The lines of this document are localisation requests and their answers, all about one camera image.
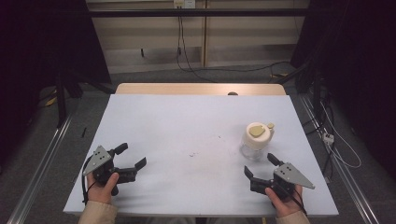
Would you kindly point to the dark round table grommet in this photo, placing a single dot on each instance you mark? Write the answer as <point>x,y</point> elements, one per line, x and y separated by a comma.
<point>232,93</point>

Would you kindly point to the wooden table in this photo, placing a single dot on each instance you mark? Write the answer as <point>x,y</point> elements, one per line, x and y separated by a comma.
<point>186,88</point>

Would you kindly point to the white board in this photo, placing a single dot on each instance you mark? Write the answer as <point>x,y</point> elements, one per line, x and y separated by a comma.
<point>174,130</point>

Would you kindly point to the wooden vertical strip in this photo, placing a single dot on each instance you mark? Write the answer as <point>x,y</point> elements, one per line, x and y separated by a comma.
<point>204,34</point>

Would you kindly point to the person's left hand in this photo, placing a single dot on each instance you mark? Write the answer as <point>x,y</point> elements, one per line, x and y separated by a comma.
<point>101,189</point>

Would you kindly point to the black horizontal bar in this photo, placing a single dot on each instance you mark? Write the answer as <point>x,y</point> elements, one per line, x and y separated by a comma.
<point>186,12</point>

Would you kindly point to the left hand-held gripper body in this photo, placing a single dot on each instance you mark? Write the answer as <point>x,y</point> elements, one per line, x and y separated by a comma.
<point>102,168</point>

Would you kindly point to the clear bottle with cream lid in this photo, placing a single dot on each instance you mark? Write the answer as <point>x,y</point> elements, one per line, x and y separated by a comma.
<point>257,138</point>

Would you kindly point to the person's right hand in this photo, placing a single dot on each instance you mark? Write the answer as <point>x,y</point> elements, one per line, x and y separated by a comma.
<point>285,203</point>

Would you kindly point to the white wall socket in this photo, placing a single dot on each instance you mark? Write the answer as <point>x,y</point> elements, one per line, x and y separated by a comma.
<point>184,3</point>

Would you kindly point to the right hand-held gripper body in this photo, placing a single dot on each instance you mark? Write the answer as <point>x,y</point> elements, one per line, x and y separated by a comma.
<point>285,179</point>

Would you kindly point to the yellow floor tape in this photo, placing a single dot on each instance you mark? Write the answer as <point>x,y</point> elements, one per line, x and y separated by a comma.
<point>51,101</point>

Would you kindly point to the metal floor rail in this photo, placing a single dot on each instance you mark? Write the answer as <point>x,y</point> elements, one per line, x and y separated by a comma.
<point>342,174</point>
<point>40,168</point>

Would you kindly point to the white power strip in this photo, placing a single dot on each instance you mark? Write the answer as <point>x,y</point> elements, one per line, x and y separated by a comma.
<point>328,138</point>

